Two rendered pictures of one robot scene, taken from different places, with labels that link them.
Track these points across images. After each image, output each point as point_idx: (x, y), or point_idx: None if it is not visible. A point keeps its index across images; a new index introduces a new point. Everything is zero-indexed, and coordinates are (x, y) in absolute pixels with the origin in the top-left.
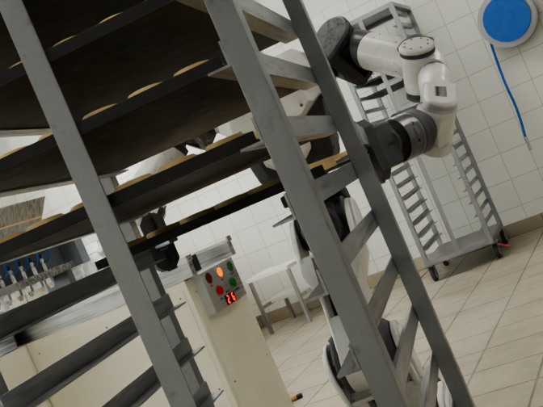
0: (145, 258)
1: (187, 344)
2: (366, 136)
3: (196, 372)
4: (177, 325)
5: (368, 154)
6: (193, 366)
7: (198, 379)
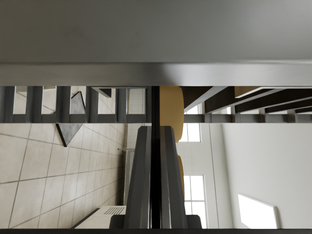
0: (151, 111)
1: (94, 118)
2: (256, 230)
3: (77, 117)
4: (107, 118)
5: (144, 225)
6: (81, 116)
7: (73, 115)
